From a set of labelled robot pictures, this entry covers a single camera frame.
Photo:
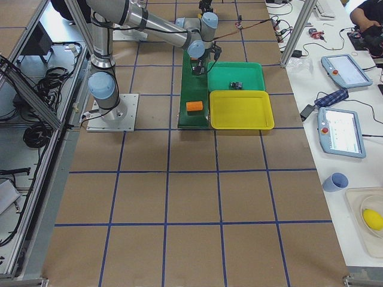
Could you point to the blue plastic cup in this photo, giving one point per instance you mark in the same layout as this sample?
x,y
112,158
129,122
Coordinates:
x,y
335,182

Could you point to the teach pendant near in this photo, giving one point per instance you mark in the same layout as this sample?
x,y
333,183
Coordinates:
x,y
340,133

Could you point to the green push button red contact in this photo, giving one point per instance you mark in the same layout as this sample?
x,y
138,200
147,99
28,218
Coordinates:
x,y
236,85

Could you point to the green conveyor belt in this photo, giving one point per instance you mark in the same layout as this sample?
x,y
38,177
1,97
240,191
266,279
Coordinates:
x,y
194,88

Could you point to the person in black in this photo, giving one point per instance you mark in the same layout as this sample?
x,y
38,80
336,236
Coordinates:
x,y
367,18

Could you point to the teach pendant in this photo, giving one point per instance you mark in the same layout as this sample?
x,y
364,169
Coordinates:
x,y
340,133
345,71

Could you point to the teach pendant far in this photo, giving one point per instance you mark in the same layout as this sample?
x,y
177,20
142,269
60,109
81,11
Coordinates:
x,y
345,71

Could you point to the yellow tray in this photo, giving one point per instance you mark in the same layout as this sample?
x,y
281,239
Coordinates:
x,y
240,110

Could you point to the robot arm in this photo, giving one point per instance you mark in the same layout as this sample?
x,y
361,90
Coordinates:
x,y
193,35

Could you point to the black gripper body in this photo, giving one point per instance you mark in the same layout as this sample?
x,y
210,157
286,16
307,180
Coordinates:
x,y
204,5
197,63

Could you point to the yellow lemon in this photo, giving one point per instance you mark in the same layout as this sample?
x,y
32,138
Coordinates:
x,y
373,219

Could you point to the beige tray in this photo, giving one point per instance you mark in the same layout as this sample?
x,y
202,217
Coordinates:
x,y
366,208

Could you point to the plain orange cylinder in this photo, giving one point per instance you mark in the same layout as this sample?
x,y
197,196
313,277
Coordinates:
x,y
194,106

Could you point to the black power adapter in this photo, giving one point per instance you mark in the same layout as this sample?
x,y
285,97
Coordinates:
x,y
306,112

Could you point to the green tray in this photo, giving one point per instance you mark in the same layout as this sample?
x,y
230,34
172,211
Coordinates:
x,y
221,74

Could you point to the plaid pouch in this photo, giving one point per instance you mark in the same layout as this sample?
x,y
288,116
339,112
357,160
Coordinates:
x,y
332,98

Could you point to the aluminium frame post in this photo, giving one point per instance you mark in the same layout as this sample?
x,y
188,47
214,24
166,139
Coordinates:
x,y
298,28

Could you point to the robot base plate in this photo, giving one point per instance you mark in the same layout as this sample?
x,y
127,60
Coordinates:
x,y
127,34
120,119

